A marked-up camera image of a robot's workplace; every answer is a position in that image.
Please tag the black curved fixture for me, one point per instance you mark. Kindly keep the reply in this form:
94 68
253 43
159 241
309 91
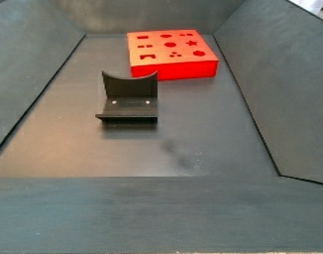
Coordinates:
131 98

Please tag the red shape-sorter block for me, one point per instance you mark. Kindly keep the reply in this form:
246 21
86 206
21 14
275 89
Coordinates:
175 53

